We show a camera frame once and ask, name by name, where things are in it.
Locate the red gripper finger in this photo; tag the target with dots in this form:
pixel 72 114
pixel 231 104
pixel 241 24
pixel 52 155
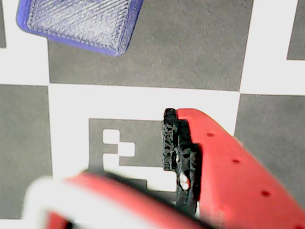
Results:
pixel 107 198
pixel 238 190

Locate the blue cube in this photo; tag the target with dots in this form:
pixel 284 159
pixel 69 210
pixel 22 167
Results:
pixel 78 21

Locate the black white marker checkerboard mat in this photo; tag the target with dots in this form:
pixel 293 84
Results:
pixel 178 59

